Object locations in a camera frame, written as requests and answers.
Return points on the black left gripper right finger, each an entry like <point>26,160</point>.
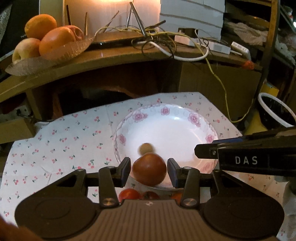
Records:
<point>188,179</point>

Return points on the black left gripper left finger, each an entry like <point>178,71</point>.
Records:
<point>111,177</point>

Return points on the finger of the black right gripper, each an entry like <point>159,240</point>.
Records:
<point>206,151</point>

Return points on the small orange tangerine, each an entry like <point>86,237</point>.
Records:
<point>177,197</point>

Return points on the small red tomato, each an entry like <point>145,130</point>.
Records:
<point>149,195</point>
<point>128,194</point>

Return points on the large dark red tomato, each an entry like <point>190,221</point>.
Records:
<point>150,169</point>

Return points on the brown kiwi fruit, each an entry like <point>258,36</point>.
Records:
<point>145,148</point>

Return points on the white floral plate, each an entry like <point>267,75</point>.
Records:
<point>173,132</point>

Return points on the cherry print tablecloth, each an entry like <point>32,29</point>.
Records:
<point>84,140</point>

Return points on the white adapter box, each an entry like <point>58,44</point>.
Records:
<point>241,49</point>

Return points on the white power strip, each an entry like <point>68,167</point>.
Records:
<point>213,46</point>

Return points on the wooden tv cabinet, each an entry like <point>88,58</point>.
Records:
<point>100,77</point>

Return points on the wooden shelf unit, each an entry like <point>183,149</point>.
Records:
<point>262,27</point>

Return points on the white stacked boards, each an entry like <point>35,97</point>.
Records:
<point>205,16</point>

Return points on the black router with antennas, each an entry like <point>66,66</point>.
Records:
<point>123,37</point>

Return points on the glass leaf fruit dish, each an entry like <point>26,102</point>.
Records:
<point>61,55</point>

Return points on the red apple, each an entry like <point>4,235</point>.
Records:
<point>79,35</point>

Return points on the front large orange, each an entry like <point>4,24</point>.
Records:
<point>55,39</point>

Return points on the large orange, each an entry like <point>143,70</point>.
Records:
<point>55,39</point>
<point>38,26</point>

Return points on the yellow apple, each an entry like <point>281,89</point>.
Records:
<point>27,48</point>

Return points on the top large orange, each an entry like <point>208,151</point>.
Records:
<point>38,26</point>

